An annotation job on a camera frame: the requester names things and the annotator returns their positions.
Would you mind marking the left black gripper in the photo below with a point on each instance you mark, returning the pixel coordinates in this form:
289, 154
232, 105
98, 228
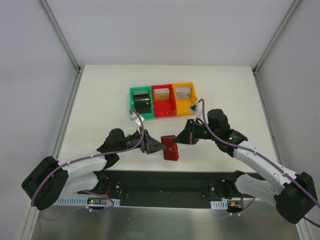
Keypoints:
145, 142

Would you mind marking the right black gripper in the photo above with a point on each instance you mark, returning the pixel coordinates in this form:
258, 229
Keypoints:
192, 132

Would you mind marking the red leather card holder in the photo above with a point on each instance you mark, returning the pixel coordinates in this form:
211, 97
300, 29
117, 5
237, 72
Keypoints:
171, 152

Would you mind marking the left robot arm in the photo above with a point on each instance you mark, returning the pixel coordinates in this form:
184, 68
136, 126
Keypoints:
52, 178

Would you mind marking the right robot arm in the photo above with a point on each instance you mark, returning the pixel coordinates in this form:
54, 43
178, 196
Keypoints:
293, 195

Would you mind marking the black card in green bin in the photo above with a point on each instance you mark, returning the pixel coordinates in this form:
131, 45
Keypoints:
142, 102

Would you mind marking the red plastic bin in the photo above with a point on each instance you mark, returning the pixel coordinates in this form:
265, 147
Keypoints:
164, 102

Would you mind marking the yellow plastic bin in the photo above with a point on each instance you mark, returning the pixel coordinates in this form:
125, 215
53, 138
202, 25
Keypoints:
185, 96

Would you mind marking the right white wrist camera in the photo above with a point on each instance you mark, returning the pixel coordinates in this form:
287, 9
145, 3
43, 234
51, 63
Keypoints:
196, 110

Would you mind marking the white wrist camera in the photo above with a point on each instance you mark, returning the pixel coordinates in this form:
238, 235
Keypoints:
196, 110
137, 120

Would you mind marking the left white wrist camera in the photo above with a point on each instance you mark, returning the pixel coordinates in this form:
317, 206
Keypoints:
137, 120

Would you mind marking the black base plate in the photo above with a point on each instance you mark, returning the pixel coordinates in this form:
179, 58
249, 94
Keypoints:
166, 189

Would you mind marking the right white cable duct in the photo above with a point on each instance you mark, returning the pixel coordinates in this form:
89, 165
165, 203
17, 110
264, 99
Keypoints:
219, 205

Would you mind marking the white cable duct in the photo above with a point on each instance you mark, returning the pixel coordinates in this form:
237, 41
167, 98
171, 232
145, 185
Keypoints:
219, 205
83, 201

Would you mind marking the left white cable duct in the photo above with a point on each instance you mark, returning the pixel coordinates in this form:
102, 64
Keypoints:
83, 201

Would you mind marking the left aluminium frame post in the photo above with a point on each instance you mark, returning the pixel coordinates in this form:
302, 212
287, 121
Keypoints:
59, 34

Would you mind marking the aluminium frame post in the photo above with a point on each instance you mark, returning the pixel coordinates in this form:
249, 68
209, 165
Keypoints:
59, 34
276, 35

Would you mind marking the right aluminium frame post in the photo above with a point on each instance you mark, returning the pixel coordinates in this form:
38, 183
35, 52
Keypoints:
276, 35

